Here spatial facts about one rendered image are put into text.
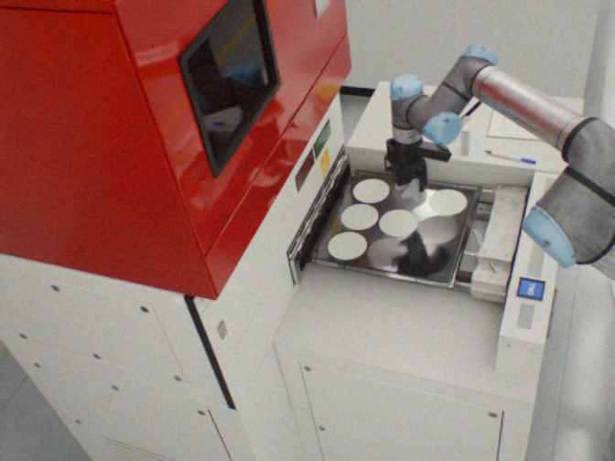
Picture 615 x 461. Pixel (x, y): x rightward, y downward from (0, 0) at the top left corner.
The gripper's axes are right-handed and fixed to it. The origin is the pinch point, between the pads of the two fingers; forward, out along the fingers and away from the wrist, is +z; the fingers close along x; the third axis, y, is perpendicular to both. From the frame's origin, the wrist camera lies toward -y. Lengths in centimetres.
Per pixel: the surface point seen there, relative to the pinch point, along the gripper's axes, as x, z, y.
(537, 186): 11.5, 1.2, -28.6
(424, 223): 3.6, 7.3, 0.2
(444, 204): -0.1, 7.2, -8.0
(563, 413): 28, 97, -39
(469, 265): 16.1, 15.2, -6.0
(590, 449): 42, 97, -38
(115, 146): 26, -60, 65
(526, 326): 47.0, 1.6, -0.5
